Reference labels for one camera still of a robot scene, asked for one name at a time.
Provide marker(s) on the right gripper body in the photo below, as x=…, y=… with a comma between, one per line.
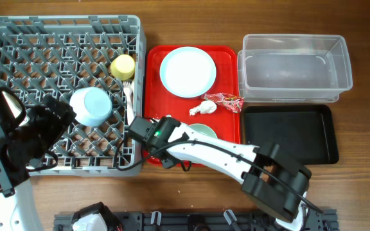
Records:
x=169, y=164

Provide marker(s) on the green bowl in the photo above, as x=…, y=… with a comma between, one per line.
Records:
x=204, y=129

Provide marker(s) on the white napkin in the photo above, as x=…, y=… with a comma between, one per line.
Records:
x=206, y=107

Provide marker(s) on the white plastic spoon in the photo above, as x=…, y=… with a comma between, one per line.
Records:
x=133, y=87

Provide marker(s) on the white plastic fork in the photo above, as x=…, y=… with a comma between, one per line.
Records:
x=127, y=89

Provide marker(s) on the red snack wrapper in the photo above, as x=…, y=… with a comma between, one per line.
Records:
x=228, y=101

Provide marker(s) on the light blue small bowl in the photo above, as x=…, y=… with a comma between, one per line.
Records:
x=91, y=105

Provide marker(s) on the yellow plastic cup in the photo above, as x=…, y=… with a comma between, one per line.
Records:
x=123, y=67

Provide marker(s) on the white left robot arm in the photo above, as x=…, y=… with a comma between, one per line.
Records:
x=26, y=137

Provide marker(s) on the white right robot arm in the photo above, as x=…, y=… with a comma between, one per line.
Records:
x=275, y=182

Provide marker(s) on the black waste tray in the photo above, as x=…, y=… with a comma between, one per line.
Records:
x=305, y=132

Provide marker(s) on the grey dishwasher rack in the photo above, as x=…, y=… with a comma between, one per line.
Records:
x=56, y=56

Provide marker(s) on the red plastic tray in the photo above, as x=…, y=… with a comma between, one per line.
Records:
x=160, y=102

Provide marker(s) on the light blue plate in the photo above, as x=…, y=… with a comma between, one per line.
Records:
x=187, y=72

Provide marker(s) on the clear plastic bin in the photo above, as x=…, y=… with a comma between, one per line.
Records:
x=298, y=68

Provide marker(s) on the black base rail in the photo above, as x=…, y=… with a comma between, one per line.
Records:
x=257, y=220

